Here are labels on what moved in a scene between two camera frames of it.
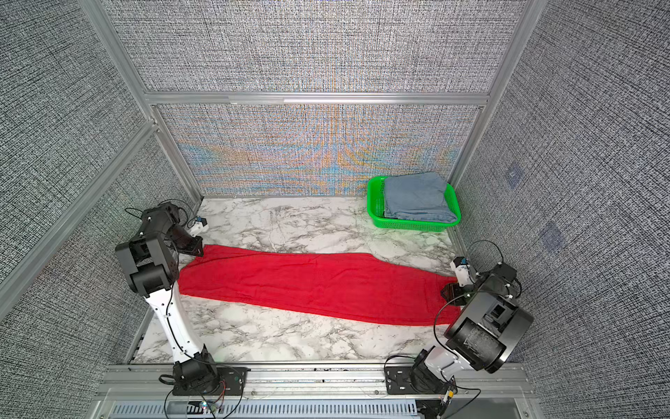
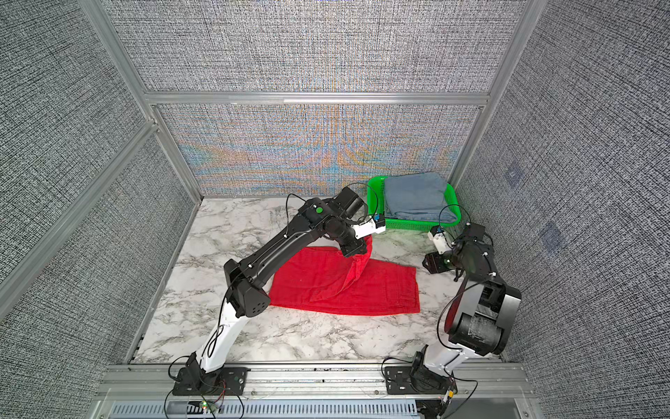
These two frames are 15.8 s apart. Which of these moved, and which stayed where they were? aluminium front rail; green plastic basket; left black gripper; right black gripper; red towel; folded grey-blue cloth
Moved: red towel; right black gripper; left black gripper
Stayed: green plastic basket; aluminium front rail; folded grey-blue cloth
